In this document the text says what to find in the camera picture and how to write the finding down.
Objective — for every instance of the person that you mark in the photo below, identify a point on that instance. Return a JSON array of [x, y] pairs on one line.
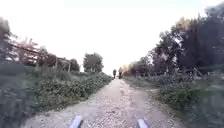
[[120, 73], [114, 73]]

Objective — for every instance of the green leafy tree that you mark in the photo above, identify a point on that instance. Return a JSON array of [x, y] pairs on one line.
[[93, 62]]

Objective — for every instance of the grey gravel path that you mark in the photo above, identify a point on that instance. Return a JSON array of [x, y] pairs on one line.
[[115, 103]]

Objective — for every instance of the grass verge with weeds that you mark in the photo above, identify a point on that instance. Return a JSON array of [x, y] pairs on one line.
[[186, 93], [56, 90]]

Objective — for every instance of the robot's own part right stub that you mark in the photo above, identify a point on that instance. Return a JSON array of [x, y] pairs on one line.
[[142, 123]]

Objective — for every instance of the robot's own part stub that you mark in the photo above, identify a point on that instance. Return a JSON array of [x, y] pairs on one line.
[[142, 123], [76, 122]]

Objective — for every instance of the robot's own part left stub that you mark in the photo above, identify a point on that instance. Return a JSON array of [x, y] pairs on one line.
[[76, 122]]

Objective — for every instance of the row of dark trees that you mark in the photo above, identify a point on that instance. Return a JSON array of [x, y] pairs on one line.
[[193, 43]]

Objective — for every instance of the dark tree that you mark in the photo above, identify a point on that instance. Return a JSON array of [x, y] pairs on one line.
[[3, 36]]

